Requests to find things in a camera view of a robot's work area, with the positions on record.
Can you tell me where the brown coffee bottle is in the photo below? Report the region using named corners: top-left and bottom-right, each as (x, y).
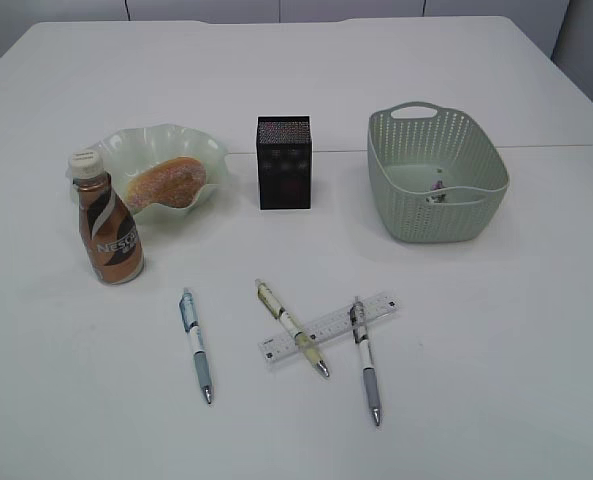
top-left (69, 150), bottom-right (144, 285)

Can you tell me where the black mesh pen holder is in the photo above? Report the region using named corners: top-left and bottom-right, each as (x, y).
top-left (256, 116), bottom-right (312, 210)

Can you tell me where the yellow clip pen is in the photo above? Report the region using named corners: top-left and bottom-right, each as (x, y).
top-left (255, 279), bottom-right (330, 378)

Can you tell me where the green plastic basket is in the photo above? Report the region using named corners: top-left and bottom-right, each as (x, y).
top-left (367, 101), bottom-right (510, 243)

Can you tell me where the large paper ball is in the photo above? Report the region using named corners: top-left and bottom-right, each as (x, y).
top-left (425, 179), bottom-right (447, 204)

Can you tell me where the sugared bread roll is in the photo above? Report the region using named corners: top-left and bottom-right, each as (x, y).
top-left (125, 157), bottom-right (207, 212)

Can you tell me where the green wavy glass plate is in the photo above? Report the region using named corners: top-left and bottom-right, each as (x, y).
top-left (88, 124), bottom-right (228, 225)

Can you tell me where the blue clip pen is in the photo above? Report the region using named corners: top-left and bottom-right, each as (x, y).
top-left (179, 287), bottom-right (214, 405)

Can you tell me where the clear plastic ruler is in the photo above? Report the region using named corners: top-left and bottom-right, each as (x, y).
top-left (258, 292), bottom-right (401, 365)

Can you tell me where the black clip pen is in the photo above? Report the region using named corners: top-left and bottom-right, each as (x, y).
top-left (349, 296), bottom-right (382, 427)

